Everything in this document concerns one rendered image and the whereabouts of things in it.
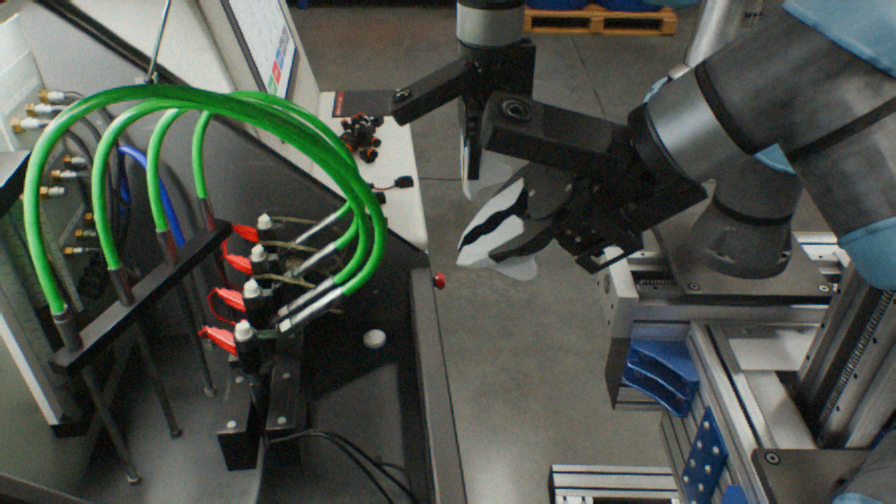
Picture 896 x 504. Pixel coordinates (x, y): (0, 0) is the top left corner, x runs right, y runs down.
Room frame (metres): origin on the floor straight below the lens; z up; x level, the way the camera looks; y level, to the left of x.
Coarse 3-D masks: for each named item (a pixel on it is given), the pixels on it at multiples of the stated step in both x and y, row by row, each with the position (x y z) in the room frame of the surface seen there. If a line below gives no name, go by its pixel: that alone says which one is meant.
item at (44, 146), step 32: (96, 96) 0.58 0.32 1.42; (128, 96) 0.58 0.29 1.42; (160, 96) 0.58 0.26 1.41; (192, 96) 0.59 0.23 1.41; (224, 96) 0.59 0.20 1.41; (64, 128) 0.58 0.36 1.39; (288, 128) 0.60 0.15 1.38; (32, 160) 0.57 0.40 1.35; (32, 192) 0.57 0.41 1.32; (32, 224) 0.57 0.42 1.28; (384, 224) 0.61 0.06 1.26; (32, 256) 0.57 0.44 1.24; (352, 288) 0.60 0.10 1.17
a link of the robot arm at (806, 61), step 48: (816, 0) 0.41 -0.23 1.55; (864, 0) 0.39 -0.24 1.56; (768, 48) 0.40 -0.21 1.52; (816, 48) 0.39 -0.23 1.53; (864, 48) 0.38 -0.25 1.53; (720, 96) 0.40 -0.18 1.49; (768, 96) 0.39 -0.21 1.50; (816, 96) 0.38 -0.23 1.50; (864, 96) 0.37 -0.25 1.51; (768, 144) 0.40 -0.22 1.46
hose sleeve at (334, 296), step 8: (336, 288) 0.61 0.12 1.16; (328, 296) 0.60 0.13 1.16; (336, 296) 0.60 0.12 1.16; (344, 296) 0.60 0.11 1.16; (312, 304) 0.60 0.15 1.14; (320, 304) 0.60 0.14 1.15; (328, 304) 0.60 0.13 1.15; (336, 304) 0.60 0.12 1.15; (304, 312) 0.60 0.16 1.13; (312, 312) 0.59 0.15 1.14; (320, 312) 0.59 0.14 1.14; (296, 320) 0.59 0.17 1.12; (304, 320) 0.59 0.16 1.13; (312, 320) 0.59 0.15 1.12; (296, 328) 0.59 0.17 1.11
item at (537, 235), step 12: (552, 216) 0.43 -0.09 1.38; (528, 228) 0.43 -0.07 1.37; (540, 228) 0.42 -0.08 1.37; (552, 228) 0.42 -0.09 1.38; (516, 240) 0.43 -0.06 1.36; (528, 240) 0.42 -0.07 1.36; (540, 240) 0.42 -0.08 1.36; (492, 252) 0.44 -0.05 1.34; (504, 252) 0.43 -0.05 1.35; (516, 252) 0.43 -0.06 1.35; (528, 252) 0.42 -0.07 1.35
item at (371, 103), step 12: (336, 96) 1.60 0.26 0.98; (348, 96) 1.60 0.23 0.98; (360, 96) 1.60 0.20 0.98; (372, 96) 1.60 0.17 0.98; (384, 96) 1.60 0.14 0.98; (336, 108) 1.53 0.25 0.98; (348, 108) 1.53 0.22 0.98; (360, 108) 1.53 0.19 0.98; (372, 108) 1.53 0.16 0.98; (384, 108) 1.53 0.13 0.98
